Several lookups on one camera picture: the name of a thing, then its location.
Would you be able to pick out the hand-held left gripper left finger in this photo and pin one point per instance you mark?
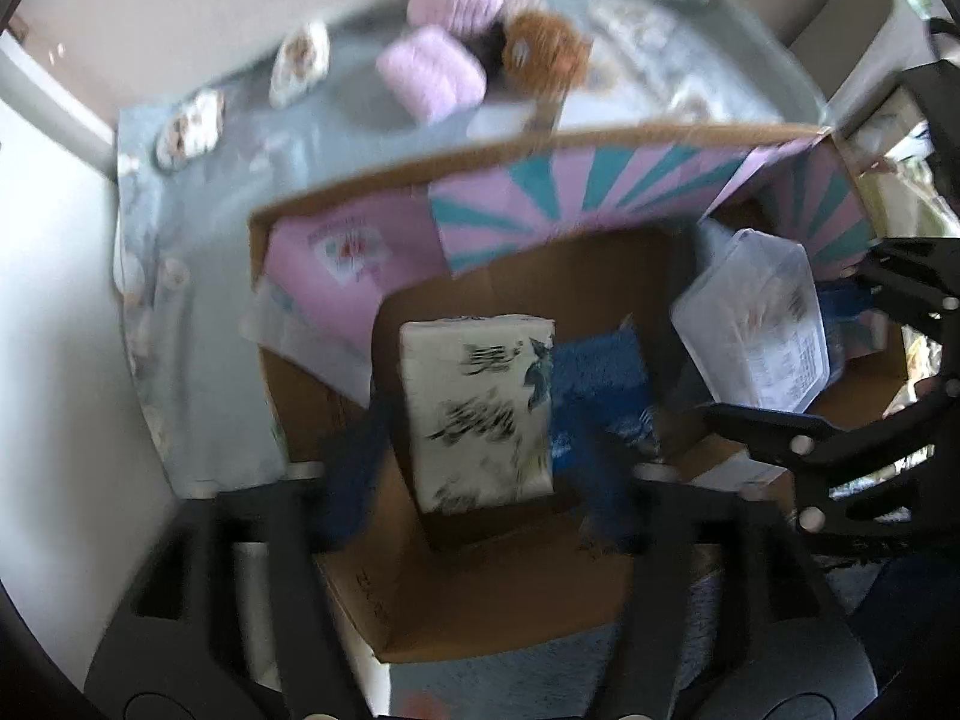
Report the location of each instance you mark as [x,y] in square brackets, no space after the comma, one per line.
[351,481]

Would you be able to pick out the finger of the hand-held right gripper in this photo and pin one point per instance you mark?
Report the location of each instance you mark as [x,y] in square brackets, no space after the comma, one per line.
[814,450]
[919,274]

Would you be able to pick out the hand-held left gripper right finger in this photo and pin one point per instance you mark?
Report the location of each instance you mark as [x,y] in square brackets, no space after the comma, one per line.
[606,474]

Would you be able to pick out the cardboard box with pink flaps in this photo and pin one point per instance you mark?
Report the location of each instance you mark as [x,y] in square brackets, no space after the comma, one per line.
[525,585]

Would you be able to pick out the white printed tissue pack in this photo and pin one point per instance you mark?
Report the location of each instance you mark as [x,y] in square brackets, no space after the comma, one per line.
[480,412]

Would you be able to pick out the blue packet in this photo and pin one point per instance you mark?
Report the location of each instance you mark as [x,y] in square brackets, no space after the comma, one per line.
[600,371]

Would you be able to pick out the clear plastic lidded container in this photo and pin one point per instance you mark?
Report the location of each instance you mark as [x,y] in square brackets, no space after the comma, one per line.
[757,315]

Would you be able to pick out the light blue floral bedsheet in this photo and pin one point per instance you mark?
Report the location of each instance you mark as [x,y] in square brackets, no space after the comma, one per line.
[225,255]

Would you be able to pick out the brown plush toy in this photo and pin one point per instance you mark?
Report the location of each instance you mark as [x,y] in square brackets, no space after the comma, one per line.
[544,49]

